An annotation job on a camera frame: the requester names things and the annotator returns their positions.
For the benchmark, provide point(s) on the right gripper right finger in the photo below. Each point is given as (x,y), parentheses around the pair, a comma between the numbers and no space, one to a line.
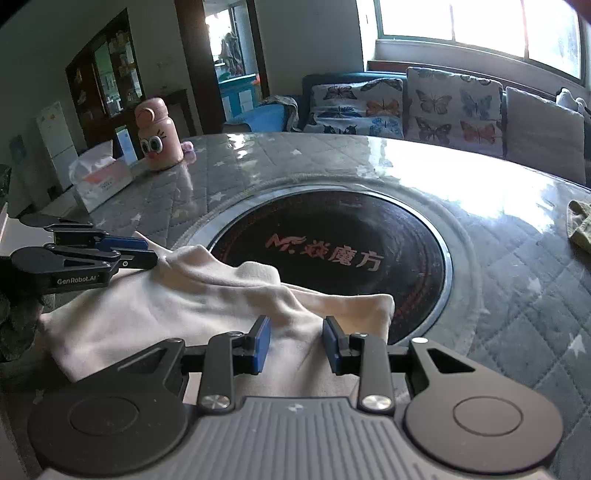
(461,414)

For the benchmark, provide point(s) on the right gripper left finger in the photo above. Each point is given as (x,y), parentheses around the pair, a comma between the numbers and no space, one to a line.
(130,415)

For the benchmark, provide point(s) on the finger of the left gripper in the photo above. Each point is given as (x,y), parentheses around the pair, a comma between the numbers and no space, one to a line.
(81,234)
(54,260)

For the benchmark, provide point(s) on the cream beige sweatshirt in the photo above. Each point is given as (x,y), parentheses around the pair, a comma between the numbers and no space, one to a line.
(191,295)

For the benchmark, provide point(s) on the white pink tissue pack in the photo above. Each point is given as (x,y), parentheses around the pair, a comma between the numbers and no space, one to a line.
(97,176)

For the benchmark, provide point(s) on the white refrigerator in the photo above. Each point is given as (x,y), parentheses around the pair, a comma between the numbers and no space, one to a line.
(58,142)

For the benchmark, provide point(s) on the pink cartoon face bottle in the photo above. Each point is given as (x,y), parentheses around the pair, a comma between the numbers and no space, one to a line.
(157,134)

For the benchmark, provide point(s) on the small pink plush item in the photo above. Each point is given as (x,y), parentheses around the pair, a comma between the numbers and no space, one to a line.
(187,148)

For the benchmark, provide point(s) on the dark wooden display cabinet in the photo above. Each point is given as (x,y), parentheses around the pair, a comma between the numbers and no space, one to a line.
(105,84)

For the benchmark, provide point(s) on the grey quilted star tablecloth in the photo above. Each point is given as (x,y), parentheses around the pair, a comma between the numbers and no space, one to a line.
(519,305)

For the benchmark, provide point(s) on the round black induction cooktop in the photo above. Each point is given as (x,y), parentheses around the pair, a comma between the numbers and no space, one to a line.
(347,242)

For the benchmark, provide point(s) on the blue chair with cloth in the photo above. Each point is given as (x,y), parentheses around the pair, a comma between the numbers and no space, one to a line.
(275,114)

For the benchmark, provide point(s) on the green floral crumpled garment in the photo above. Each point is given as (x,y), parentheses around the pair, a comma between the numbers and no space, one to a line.
(579,224)

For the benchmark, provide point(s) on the plain grey cushion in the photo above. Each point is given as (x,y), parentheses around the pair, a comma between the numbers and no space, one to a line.
(544,135)

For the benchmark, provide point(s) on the butterfly pillow right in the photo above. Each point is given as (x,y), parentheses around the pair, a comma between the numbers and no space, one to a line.
(455,110)

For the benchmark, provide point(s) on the butterfly pillow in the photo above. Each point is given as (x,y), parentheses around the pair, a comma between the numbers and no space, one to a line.
(371,108)
(455,110)

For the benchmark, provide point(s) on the butterfly pillow left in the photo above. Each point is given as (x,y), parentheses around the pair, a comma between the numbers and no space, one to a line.
(371,108)

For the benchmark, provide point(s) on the white plush toy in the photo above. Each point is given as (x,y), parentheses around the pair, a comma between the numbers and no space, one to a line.
(565,99)

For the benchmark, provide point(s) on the window with green frame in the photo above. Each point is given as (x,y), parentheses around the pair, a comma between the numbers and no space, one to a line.
(546,34)

